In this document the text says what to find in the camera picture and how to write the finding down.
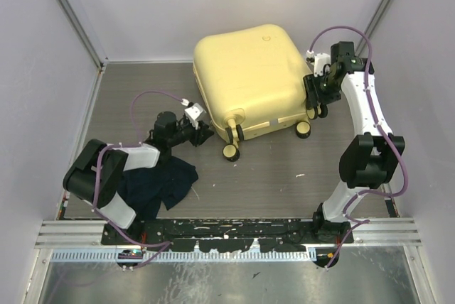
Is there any white slotted cable duct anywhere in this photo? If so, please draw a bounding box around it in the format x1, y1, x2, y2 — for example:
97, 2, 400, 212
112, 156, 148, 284
50, 248, 316, 263

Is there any dark navy garment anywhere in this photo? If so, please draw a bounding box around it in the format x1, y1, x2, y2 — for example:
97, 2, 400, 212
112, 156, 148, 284
117, 156, 198, 221

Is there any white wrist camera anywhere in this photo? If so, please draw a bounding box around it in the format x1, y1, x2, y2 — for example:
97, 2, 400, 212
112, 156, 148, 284
181, 98, 206, 130
306, 50, 331, 77

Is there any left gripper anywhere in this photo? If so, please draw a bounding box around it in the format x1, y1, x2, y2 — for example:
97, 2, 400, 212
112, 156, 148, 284
167, 119, 213, 148

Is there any aluminium frame rail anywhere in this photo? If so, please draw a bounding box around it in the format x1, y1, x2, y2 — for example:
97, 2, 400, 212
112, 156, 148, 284
35, 218, 422, 248

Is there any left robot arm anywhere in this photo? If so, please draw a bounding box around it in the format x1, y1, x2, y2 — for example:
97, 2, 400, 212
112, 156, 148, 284
63, 112, 214, 249

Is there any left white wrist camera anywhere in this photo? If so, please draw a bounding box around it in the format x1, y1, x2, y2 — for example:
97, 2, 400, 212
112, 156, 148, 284
181, 98, 206, 130

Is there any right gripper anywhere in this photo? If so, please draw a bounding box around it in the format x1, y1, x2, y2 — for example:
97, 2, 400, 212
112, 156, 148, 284
302, 70, 340, 109

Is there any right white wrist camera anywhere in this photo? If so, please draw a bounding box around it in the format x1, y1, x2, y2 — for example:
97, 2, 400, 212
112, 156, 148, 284
306, 50, 331, 77

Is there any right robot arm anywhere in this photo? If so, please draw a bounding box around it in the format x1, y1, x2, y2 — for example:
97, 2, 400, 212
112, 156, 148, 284
303, 41, 405, 243

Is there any yellow hard-shell suitcase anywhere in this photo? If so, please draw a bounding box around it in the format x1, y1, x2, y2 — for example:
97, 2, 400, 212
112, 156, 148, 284
193, 24, 318, 162

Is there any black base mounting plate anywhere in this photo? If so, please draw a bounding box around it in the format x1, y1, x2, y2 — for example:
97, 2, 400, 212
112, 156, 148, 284
100, 217, 354, 253

